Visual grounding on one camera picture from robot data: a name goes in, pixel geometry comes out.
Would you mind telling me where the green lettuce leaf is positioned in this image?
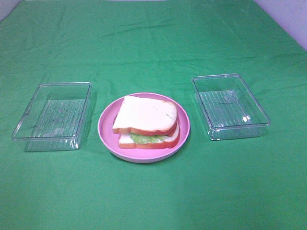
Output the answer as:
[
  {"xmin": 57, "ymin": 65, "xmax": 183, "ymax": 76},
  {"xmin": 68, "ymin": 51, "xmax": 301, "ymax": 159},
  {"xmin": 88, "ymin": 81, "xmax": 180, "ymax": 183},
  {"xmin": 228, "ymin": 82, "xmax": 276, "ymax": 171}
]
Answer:
[{"xmin": 130, "ymin": 133, "xmax": 168, "ymax": 145}]

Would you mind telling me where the toast slice with red crust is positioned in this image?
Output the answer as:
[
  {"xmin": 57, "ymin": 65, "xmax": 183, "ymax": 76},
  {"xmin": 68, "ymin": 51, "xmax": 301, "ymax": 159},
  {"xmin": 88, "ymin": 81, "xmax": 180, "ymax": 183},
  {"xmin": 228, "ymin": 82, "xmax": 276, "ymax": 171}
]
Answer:
[{"xmin": 118, "ymin": 122, "xmax": 180, "ymax": 149}]

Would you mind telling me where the pink round plate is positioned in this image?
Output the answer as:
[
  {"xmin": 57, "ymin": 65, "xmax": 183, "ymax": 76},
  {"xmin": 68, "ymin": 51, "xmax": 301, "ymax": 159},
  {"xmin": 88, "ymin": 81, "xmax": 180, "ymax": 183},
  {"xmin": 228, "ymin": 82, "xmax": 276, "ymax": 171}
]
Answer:
[{"xmin": 97, "ymin": 92, "xmax": 190, "ymax": 163}]

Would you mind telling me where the green tablecloth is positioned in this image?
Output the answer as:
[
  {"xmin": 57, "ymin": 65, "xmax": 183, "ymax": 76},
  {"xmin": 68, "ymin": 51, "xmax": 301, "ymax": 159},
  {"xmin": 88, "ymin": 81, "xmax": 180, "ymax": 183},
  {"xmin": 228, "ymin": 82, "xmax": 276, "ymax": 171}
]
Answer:
[{"xmin": 0, "ymin": 0, "xmax": 307, "ymax": 230}]

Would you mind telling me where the clear right plastic tray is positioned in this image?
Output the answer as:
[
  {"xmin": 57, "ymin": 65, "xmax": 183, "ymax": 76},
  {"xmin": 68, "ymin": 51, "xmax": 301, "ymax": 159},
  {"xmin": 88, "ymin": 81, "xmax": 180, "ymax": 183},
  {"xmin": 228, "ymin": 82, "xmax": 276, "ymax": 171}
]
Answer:
[{"xmin": 192, "ymin": 73, "xmax": 271, "ymax": 140}]

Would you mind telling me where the clear plastic tray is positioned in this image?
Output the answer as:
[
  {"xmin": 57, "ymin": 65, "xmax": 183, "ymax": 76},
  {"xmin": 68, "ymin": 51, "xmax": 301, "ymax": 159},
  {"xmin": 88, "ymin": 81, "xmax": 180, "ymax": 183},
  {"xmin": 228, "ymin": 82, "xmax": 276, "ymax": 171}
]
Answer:
[
  {"xmin": 12, "ymin": 82, "xmax": 92, "ymax": 152},
  {"xmin": 192, "ymin": 73, "xmax": 271, "ymax": 140}
]

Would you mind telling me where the clear left plastic tray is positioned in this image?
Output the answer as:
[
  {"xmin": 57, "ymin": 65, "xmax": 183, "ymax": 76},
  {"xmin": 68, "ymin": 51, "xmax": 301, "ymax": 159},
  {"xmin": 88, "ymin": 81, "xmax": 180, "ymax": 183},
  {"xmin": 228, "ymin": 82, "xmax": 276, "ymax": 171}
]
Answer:
[{"xmin": 12, "ymin": 82, "xmax": 92, "ymax": 152}]

